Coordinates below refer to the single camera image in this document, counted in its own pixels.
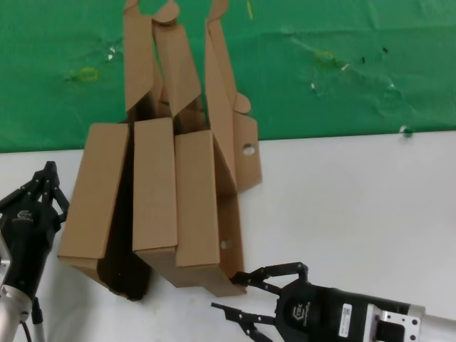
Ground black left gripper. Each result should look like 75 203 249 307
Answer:
0 162 71 296

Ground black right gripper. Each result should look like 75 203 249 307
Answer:
211 262 377 342

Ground brown cardboard box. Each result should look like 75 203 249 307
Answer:
174 0 264 298
56 0 165 303
131 0 204 289

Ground yellow tape outline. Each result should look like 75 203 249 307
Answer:
316 51 338 67
66 67 99 83

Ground green cloth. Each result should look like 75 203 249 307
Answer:
0 0 456 155

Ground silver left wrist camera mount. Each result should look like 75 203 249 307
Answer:
0 234 12 282

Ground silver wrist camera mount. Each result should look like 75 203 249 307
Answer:
0 234 12 282
368 301 427 342

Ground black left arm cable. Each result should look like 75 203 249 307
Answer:
19 297 46 342

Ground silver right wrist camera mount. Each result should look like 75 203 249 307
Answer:
368 301 427 342

